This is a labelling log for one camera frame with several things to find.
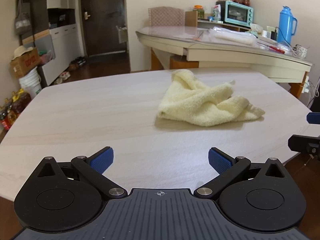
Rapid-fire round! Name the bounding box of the cluster of cooking oil bottles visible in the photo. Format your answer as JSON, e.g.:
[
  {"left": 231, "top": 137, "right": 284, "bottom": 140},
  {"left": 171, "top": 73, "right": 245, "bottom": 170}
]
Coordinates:
[{"left": 0, "top": 89, "right": 32, "bottom": 130}]

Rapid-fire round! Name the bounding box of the cream dining table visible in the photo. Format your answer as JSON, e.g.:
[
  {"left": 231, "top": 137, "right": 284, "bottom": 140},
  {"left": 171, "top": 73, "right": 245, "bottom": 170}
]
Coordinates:
[{"left": 136, "top": 26, "right": 313, "bottom": 98}]

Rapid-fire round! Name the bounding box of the dark wooden door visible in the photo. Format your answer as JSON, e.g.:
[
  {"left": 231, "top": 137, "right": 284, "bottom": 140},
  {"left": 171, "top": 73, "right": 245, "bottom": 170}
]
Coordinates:
[{"left": 80, "top": 0, "right": 129, "bottom": 57}]

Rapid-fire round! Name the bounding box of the patterned chair back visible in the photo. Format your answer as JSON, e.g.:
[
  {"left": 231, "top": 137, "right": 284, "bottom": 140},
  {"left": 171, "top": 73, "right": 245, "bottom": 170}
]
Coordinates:
[{"left": 148, "top": 6, "right": 185, "bottom": 27}]

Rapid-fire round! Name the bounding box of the blue thermos flask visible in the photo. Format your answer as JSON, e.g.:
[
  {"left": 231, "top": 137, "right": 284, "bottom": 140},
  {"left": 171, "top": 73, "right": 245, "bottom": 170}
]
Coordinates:
[{"left": 277, "top": 6, "right": 298, "bottom": 44}]

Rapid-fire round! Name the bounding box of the white red carton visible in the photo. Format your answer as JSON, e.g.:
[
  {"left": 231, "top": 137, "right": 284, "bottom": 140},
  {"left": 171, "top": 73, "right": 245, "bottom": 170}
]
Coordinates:
[{"left": 212, "top": 5, "right": 222, "bottom": 22}]

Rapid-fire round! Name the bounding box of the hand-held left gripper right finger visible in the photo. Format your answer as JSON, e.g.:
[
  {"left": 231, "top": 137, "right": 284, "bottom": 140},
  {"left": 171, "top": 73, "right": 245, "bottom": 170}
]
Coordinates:
[{"left": 194, "top": 147, "right": 285, "bottom": 200}]

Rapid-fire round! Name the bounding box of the plain brown cardboard box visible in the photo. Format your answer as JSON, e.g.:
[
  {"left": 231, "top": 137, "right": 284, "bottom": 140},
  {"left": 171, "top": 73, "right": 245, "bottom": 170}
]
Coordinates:
[{"left": 185, "top": 11, "right": 198, "bottom": 27}]

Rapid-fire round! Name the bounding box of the red pen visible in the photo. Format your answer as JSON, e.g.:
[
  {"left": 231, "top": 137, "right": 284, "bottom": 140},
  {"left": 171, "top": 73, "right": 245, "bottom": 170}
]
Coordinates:
[{"left": 260, "top": 45, "right": 285, "bottom": 53}]

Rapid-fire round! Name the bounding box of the straw hat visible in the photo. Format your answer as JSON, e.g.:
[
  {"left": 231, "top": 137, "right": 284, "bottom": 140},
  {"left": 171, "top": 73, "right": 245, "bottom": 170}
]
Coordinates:
[{"left": 12, "top": 46, "right": 34, "bottom": 60}]

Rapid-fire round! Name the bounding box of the grey hanging tote bag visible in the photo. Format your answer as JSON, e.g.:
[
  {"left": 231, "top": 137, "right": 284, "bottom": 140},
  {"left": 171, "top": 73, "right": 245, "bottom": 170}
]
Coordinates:
[{"left": 14, "top": 0, "right": 32, "bottom": 35}]

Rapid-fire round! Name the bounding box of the cream yellow towel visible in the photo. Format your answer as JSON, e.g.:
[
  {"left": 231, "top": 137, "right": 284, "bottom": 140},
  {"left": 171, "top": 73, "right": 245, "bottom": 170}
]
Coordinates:
[{"left": 157, "top": 69, "right": 266, "bottom": 127}]

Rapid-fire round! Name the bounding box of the clear plastic bag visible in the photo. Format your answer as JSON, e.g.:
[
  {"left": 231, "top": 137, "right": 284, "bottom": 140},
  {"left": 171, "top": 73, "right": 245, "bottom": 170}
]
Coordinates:
[{"left": 209, "top": 26, "right": 258, "bottom": 46}]

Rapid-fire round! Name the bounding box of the green jar orange lid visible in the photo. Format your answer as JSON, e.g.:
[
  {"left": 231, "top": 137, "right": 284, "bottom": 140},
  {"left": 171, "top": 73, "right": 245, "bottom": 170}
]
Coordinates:
[{"left": 193, "top": 4, "right": 205, "bottom": 18}]

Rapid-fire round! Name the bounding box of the wooden shelf riser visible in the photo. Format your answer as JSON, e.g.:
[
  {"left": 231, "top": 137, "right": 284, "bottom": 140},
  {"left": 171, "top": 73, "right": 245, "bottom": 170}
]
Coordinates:
[{"left": 197, "top": 19, "right": 252, "bottom": 32}]

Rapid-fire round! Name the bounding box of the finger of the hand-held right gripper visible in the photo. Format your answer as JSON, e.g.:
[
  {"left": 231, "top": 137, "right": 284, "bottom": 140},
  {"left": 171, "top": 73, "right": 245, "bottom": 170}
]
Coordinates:
[
  {"left": 288, "top": 134, "right": 320, "bottom": 160},
  {"left": 306, "top": 112, "right": 320, "bottom": 125}
]

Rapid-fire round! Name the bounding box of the white wall-hung pouch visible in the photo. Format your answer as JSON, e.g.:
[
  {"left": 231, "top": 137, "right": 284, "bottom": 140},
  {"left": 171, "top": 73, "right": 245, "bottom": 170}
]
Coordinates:
[{"left": 116, "top": 25, "right": 128, "bottom": 44}]

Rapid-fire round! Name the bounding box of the white patterned mug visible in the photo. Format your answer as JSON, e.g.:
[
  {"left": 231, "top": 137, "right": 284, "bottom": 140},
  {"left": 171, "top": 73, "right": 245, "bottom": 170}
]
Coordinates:
[{"left": 296, "top": 44, "right": 309, "bottom": 58}]

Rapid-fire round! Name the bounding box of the teal toaster oven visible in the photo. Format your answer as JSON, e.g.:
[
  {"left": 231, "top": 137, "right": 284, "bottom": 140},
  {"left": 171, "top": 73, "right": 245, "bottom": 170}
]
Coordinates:
[{"left": 224, "top": 0, "right": 254, "bottom": 28}]

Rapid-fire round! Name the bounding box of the brown cardboard box red print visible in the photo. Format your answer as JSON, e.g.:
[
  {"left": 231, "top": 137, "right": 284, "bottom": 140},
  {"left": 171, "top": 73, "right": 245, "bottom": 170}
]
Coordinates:
[{"left": 10, "top": 47, "right": 40, "bottom": 78}]

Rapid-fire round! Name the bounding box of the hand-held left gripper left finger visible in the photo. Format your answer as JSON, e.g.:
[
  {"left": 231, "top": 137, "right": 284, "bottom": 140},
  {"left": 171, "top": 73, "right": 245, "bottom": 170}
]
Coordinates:
[{"left": 37, "top": 146, "right": 128, "bottom": 200}]

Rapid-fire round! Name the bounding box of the white plastic bucket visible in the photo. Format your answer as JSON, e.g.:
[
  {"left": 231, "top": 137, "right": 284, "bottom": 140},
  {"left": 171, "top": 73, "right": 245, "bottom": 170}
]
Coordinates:
[{"left": 19, "top": 67, "right": 42, "bottom": 98}]

